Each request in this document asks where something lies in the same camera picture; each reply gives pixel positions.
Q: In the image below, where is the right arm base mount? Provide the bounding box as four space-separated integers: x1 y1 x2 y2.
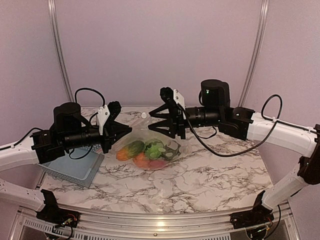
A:
230 190 274 229

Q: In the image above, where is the front aluminium rail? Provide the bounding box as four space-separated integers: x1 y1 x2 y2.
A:
14 202 293 240

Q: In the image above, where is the pink red fake fruit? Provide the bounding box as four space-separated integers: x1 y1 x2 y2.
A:
149 159 167 170

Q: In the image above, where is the light green fake fruit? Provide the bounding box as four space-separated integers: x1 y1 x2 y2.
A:
144 139 164 160

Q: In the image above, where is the right aluminium frame post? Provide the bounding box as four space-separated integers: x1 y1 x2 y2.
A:
237 0 270 107

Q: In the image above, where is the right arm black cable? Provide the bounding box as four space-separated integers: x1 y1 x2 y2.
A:
178 94 285 158

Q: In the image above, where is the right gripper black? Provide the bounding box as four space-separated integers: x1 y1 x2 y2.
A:
148 102 223 139

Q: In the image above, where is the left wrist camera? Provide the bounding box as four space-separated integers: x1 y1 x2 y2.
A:
96 101 122 136

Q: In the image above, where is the fake orange fruit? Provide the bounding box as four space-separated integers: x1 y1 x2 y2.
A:
133 152 150 169

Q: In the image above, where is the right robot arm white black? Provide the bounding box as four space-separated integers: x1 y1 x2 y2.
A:
148 79 320 224

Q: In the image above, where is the left aluminium frame post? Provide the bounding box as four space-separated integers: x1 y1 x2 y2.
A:
47 0 75 102

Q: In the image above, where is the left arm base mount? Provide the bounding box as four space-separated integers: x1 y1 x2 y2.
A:
36 189 80 228

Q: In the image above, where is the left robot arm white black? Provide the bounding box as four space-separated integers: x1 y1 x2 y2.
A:
0 101 132 171

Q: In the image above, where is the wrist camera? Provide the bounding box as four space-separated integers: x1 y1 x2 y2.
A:
96 101 122 136
160 87 186 109

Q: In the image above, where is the clear zip top bag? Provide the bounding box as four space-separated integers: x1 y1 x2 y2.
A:
111 112 192 171

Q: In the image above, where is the dark green fake vegetable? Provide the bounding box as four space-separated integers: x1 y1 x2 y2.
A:
162 141 181 161

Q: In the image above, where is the light blue plastic basket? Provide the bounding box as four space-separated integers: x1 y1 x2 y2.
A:
39 145 105 188

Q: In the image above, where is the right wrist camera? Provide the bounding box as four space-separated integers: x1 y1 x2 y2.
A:
160 87 186 109

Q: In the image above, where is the aluminium frame post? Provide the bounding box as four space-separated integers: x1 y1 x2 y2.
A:
47 0 75 102
237 0 270 107

